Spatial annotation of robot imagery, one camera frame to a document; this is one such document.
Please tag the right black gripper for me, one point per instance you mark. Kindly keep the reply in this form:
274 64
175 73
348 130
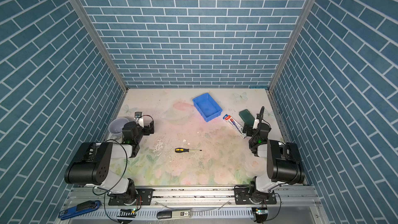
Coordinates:
249 133

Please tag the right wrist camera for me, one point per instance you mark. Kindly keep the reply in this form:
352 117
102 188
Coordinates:
256 122

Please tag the toothpaste box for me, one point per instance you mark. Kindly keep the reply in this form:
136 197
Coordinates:
234 125

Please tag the blue plastic bin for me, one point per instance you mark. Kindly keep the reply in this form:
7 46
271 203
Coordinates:
207 107

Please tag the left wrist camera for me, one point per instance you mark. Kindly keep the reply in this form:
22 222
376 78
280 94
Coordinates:
138 117

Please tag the left electronics board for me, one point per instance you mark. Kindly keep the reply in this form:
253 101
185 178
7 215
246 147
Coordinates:
125 216

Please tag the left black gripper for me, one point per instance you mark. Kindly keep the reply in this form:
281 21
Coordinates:
146 129

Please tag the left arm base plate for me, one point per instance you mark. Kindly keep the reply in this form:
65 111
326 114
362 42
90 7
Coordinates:
143 197

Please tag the electronics board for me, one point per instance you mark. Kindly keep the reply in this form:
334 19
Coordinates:
260 214
125 216

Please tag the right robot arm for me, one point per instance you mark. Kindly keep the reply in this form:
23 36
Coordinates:
283 166

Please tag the aluminium mounting rail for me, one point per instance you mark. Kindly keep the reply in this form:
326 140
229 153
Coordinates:
295 204

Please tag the blue black hand tool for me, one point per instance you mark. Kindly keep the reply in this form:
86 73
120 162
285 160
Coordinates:
80 209

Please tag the right electronics board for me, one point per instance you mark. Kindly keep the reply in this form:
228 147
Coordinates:
260 214

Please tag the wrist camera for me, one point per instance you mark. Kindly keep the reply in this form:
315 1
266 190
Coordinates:
256 122
138 117

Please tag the yellow black screwdriver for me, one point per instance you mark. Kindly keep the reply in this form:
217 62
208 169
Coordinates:
182 150

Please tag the grey silver device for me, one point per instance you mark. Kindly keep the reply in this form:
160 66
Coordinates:
174 214

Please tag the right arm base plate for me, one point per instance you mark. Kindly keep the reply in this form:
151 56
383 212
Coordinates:
244 197

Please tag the dark green sponge block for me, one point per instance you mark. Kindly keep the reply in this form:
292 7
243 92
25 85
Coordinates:
247 117

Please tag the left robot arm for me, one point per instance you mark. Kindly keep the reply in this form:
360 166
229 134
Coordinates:
90 165

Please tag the white ceramic mug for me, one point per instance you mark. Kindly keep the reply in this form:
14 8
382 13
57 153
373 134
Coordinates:
116 126

